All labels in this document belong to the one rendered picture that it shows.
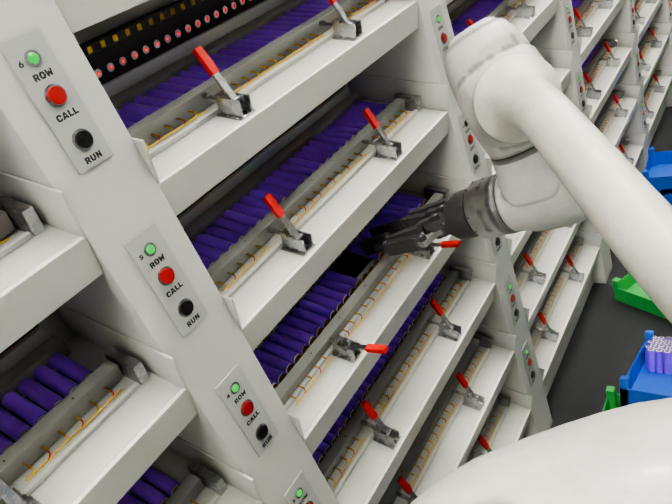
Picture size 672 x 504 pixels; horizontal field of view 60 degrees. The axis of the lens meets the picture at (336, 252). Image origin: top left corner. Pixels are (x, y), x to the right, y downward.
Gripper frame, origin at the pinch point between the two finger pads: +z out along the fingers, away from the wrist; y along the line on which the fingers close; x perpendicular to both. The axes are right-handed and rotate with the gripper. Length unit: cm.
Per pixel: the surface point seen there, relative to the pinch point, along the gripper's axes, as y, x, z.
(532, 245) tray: -60, 42, 12
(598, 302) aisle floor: -83, 81, 16
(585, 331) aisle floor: -69, 81, 16
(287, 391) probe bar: 32.9, 4.0, -0.3
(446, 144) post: -23.1, -4.7, -5.3
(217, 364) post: 42.4, -9.7, -9.1
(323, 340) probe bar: 22.6, 3.6, 0.0
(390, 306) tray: 9.7, 8.0, -2.7
